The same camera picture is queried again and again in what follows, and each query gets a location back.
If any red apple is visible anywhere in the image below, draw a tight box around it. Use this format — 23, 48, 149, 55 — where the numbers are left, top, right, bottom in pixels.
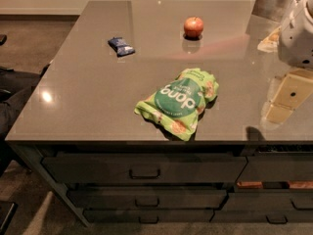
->
184, 17, 203, 38

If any top right drawer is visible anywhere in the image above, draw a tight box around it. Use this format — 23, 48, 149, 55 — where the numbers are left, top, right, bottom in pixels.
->
238, 156, 313, 182

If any bottom left drawer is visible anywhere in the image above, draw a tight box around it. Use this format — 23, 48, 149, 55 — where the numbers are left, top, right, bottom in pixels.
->
83, 210, 214, 224

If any bottom right drawer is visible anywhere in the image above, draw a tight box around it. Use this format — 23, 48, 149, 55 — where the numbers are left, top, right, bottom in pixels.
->
211, 211, 313, 224

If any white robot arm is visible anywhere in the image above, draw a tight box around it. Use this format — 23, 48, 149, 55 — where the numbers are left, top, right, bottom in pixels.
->
265, 0, 313, 123

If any green chip bag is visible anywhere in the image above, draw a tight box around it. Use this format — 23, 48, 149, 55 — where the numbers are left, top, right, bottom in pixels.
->
134, 68, 219, 141

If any blue rxbar wrapper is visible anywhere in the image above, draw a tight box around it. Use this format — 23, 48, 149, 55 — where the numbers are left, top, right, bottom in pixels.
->
108, 37, 135, 57

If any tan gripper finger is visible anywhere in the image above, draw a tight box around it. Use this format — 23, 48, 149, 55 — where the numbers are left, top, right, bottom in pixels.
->
265, 69, 313, 123

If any middle left drawer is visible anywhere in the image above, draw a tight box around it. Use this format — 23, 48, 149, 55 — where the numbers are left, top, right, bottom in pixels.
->
67, 187, 227, 210

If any drawer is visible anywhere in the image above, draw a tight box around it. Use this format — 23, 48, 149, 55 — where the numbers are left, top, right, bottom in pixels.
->
67, 187, 227, 210
42, 154, 246, 184
83, 210, 214, 224
211, 211, 313, 224
238, 156, 313, 182
223, 192, 313, 212

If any top left drawer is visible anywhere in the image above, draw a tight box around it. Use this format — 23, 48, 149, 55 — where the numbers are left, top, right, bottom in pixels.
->
42, 154, 246, 184

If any middle right drawer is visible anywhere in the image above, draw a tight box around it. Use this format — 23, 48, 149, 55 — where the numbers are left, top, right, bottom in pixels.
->
223, 192, 313, 212

